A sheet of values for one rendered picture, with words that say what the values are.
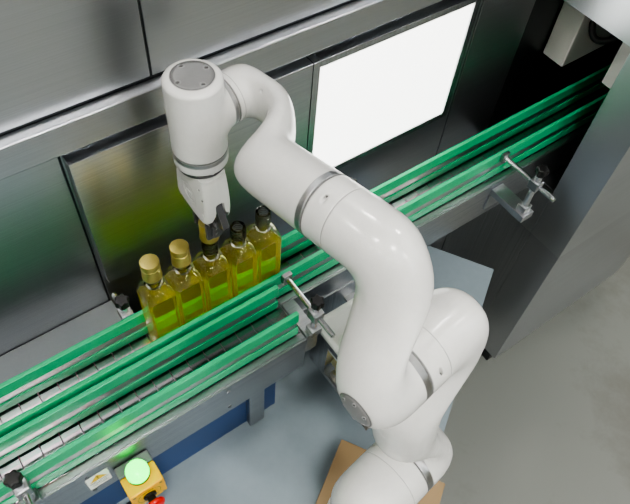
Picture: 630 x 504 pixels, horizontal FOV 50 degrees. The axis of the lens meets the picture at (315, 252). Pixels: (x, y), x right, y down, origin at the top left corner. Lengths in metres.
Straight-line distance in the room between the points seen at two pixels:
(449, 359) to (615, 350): 2.09
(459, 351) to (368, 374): 0.13
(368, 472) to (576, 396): 1.68
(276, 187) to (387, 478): 0.55
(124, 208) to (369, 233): 0.60
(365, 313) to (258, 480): 0.88
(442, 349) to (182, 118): 0.46
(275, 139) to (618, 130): 1.05
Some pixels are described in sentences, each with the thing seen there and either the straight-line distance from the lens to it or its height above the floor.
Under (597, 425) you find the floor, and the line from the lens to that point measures 2.72.
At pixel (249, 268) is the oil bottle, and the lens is 1.30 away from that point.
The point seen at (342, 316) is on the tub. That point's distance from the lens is 1.51.
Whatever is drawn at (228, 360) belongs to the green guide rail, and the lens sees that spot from 1.30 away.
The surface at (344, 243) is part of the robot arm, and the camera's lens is 0.75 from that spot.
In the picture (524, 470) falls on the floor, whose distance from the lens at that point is 2.55.
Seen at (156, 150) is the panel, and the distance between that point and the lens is 1.17.
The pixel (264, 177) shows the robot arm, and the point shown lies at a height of 1.66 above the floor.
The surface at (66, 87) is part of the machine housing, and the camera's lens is 1.06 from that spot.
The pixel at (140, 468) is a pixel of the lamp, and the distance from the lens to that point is 1.34.
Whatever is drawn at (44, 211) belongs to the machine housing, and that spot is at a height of 1.38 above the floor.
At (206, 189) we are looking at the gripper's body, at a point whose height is 1.50.
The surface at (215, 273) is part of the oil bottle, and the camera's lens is 1.25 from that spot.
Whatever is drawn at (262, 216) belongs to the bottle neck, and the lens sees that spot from 1.24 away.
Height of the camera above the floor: 2.28
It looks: 55 degrees down
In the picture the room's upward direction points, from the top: 7 degrees clockwise
